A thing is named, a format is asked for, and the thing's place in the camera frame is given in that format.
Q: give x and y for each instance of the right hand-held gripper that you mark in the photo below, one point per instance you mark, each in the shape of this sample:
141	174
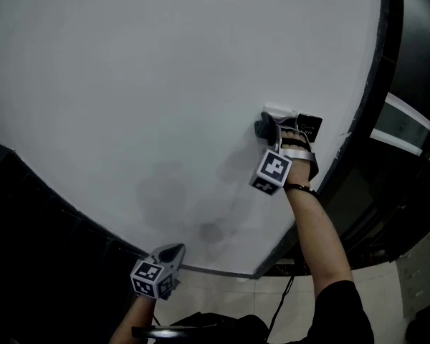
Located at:
272	168

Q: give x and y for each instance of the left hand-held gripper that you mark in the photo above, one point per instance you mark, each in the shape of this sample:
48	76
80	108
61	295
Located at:
143	272

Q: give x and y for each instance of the dark grey cleaning cloth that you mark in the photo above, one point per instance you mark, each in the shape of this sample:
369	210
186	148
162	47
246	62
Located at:
267	129

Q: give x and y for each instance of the white wall light switch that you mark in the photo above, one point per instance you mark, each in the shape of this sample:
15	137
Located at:
277	109

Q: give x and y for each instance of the black exit button panel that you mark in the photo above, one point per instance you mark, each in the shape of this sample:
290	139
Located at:
310	124

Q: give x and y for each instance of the person's left forearm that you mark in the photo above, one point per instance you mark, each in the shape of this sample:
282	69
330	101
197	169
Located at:
132	321

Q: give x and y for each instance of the person's right forearm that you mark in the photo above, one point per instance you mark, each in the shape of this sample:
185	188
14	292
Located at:
319	235

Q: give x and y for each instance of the glass door with frosted stripes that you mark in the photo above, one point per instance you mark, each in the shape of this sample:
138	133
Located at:
415	66

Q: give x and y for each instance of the person's right hand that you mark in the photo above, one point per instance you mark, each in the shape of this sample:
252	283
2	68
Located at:
295	136

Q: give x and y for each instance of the black waist pack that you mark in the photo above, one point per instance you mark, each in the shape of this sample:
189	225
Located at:
208	328

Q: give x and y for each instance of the person's black clothing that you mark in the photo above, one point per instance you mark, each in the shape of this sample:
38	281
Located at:
344	317

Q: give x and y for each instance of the white locker cabinet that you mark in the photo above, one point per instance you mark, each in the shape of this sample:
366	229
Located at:
419	271

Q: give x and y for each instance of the dark furniture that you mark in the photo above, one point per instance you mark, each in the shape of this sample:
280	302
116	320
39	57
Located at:
426	326

